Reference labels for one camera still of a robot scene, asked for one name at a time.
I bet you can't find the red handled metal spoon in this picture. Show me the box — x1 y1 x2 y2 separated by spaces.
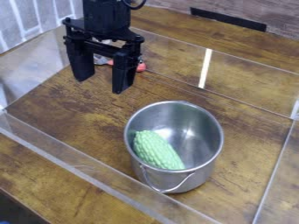
93 54 145 73

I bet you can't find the silver metal pot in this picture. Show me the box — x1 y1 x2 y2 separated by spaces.
124 101 224 193

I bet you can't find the black cable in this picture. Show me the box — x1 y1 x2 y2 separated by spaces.
121 0 147 11

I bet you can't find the green bumpy toy vegetable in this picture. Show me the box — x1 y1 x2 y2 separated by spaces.
133 130 184 170

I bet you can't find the black strip on wall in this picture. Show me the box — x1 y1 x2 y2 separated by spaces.
189 7 267 32

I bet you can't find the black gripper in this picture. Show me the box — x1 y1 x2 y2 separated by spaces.
62 0 145 95

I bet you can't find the clear acrylic enclosure panel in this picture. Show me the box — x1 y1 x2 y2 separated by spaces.
0 111 219 224

